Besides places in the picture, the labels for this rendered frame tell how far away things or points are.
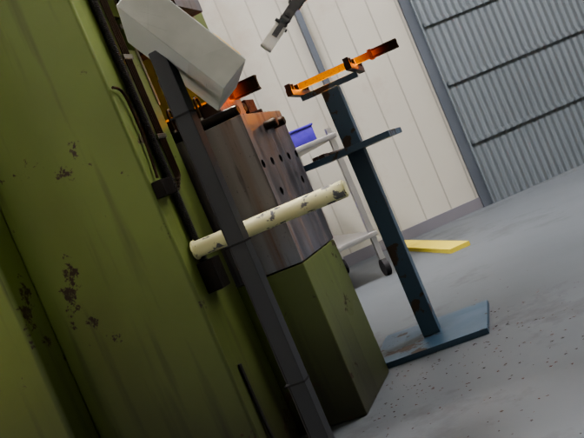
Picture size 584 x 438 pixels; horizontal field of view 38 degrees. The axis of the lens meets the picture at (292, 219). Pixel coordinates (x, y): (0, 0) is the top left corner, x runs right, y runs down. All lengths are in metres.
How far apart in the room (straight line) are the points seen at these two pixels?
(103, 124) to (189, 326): 0.56
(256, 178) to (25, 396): 0.85
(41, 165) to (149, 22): 0.64
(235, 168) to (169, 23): 0.67
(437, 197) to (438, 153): 0.32
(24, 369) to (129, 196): 0.54
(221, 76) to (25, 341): 0.92
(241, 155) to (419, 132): 3.86
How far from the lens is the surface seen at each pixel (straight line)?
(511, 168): 6.31
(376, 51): 2.92
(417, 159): 6.13
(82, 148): 2.25
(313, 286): 2.38
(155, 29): 1.83
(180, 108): 1.95
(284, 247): 2.37
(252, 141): 2.37
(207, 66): 1.81
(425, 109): 6.19
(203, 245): 2.20
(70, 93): 2.26
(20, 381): 2.37
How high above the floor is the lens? 0.67
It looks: 2 degrees down
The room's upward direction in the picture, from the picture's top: 23 degrees counter-clockwise
